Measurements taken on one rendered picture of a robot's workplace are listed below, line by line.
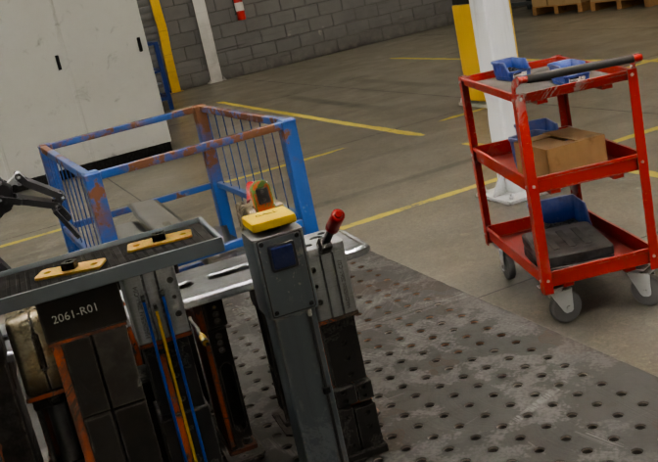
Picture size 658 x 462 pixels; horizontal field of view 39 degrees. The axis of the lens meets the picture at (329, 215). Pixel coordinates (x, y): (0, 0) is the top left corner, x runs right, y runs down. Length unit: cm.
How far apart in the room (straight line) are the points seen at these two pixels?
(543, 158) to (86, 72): 657
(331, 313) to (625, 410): 49
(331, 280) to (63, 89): 810
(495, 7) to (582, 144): 190
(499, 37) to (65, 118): 523
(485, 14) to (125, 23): 500
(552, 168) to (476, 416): 197
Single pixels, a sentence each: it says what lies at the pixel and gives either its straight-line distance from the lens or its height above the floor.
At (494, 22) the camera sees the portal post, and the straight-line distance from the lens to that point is 528.
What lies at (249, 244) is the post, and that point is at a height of 113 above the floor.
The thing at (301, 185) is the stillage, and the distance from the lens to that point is 354.
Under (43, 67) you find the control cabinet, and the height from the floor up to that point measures 109.
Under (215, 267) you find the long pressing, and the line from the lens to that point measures 164.
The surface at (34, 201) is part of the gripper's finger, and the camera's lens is 177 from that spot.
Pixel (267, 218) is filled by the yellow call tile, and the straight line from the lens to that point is 122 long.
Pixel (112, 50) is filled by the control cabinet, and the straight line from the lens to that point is 950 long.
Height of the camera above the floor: 145
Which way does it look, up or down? 14 degrees down
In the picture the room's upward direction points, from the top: 12 degrees counter-clockwise
